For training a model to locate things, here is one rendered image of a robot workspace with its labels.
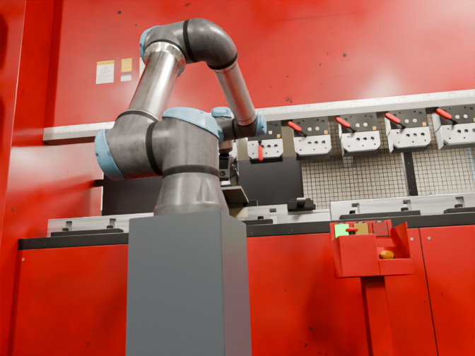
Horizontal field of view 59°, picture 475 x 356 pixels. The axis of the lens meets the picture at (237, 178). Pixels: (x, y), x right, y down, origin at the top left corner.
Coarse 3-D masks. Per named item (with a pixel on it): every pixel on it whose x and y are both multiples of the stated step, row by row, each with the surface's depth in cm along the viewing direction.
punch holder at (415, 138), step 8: (392, 112) 176; (400, 112) 176; (408, 112) 176; (416, 112) 175; (424, 112) 175; (400, 120) 175; (408, 120) 175; (416, 120) 174; (424, 120) 174; (392, 128) 175; (400, 128) 174; (408, 128) 174; (416, 128) 173; (424, 128) 173; (392, 136) 174; (400, 136) 173; (408, 136) 174; (416, 136) 172; (424, 136) 172; (392, 144) 174; (400, 144) 172; (408, 144) 172; (416, 144) 172; (424, 144) 171; (392, 152) 179; (400, 152) 179; (408, 152) 180
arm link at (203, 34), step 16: (192, 32) 112; (208, 32) 112; (224, 32) 116; (192, 48) 113; (208, 48) 113; (224, 48) 115; (208, 64) 121; (224, 64) 119; (224, 80) 125; (240, 80) 127; (240, 96) 131; (240, 112) 136; (240, 128) 144; (256, 128) 143
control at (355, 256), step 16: (336, 224) 140; (352, 224) 139; (368, 224) 139; (336, 240) 128; (352, 240) 123; (368, 240) 123; (400, 240) 129; (336, 256) 129; (352, 256) 122; (368, 256) 122; (400, 256) 128; (336, 272) 131; (352, 272) 121; (368, 272) 120; (384, 272) 120; (400, 272) 120
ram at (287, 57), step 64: (64, 0) 213; (128, 0) 208; (192, 0) 203; (256, 0) 199; (320, 0) 194; (384, 0) 190; (448, 0) 186; (64, 64) 204; (192, 64) 195; (256, 64) 190; (320, 64) 186; (384, 64) 183; (448, 64) 179
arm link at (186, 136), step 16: (176, 112) 85; (192, 112) 84; (160, 128) 85; (176, 128) 84; (192, 128) 83; (208, 128) 85; (160, 144) 84; (176, 144) 83; (192, 144) 82; (208, 144) 84; (160, 160) 85; (176, 160) 82; (192, 160) 82; (208, 160) 83
